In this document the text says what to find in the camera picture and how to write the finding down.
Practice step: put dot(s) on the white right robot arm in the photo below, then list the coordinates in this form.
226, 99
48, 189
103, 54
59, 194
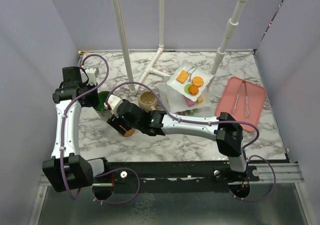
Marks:
224, 130

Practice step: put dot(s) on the beige ceramic mug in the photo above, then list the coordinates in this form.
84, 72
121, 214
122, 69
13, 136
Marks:
147, 101

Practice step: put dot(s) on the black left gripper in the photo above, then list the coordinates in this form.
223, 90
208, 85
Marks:
94, 101

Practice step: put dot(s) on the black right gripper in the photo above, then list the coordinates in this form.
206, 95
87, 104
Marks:
116, 122

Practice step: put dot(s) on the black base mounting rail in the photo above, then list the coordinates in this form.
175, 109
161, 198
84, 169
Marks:
155, 177

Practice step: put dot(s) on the yellow sponge cake square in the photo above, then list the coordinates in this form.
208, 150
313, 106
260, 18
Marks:
200, 99

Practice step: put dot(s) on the wooden coaster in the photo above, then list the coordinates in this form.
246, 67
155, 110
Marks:
126, 132

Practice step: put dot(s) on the orange sandwich biscuit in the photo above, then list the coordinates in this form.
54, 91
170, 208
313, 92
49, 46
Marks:
198, 81

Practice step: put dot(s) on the left white pvc pole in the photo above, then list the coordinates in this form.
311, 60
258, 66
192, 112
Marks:
122, 36

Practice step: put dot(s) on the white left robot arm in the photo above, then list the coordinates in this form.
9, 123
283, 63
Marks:
67, 130

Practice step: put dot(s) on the green interior mug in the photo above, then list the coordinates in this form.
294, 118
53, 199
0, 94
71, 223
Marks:
102, 96

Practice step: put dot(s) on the pink serving tray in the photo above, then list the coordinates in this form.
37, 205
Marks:
243, 100

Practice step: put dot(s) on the yellow rectangular biscuit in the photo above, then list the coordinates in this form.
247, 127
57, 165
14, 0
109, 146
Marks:
182, 77

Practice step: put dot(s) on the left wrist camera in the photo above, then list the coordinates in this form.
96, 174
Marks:
89, 75

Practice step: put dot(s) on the green round biscuit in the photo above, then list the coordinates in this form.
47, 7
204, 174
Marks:
186, 88

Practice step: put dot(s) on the orange chip cookie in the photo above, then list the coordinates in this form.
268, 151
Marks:
193, 90

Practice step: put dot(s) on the pink cake slice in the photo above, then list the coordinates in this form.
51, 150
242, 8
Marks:
189, 102

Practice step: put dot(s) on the three tier white stand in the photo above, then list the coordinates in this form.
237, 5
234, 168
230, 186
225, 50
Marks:
174, 91

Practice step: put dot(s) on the middle white pvc pole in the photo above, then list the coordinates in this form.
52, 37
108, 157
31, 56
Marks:
154, 13

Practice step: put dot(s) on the green swiss roll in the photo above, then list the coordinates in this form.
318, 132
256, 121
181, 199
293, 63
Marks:
192, 111

